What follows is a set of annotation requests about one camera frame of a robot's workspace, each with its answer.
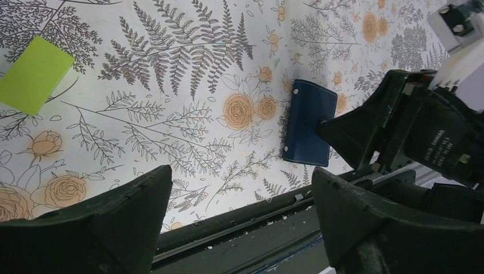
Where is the floral table mat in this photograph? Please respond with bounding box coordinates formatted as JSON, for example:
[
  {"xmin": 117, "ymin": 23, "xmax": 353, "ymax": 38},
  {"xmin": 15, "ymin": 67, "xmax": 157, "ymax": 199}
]
[{"xmin": 1, "ymin": 1, "xmax": 447, "ymax": 232}]

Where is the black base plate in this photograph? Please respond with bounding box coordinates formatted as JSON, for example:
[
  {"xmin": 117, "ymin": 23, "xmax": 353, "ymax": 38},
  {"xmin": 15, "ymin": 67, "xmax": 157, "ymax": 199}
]
[{"xmin": 151, "ymin": 186, "xmax": 330, "ymax": 273}]

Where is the navy blue card holder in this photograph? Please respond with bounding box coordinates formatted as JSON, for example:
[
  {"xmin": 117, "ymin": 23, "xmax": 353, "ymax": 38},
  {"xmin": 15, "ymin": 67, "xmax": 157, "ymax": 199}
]
[{"xmin": 282, "ymin": 79, "xmax": 338, "ymax": 167}]

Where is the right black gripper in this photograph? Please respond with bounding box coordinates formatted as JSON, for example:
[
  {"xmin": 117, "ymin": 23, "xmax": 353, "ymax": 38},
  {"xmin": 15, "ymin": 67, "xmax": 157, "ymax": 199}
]
[{"xmin": 317, "ymin": 70, "xmax": 483, "ymax": 190}]

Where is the lime green block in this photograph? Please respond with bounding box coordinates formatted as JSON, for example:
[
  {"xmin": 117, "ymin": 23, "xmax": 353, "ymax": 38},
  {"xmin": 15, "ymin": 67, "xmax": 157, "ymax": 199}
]
[{"xmin": 1, "ymin": 36, "xmax": 74, "ymax": 116}]

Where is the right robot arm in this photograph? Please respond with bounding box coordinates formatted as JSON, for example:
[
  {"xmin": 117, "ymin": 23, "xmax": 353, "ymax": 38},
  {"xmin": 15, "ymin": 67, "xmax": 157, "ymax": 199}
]
[{"xmin": 317, "ymin": 1, "xmax": 483, "ymax": 223}]

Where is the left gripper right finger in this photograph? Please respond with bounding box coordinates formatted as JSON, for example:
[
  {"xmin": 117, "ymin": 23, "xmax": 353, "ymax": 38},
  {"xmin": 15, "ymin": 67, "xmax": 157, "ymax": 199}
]
[{"xmin": 312, "ymin": 167, "xmax": 483, "ymax": 273}]

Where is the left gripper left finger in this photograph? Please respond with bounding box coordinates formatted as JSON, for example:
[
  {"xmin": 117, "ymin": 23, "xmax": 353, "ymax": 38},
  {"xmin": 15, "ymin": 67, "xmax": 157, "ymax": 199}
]
[{"xmin": 1, "ymin": 165, "xmax": 172, "ymax": 273}]

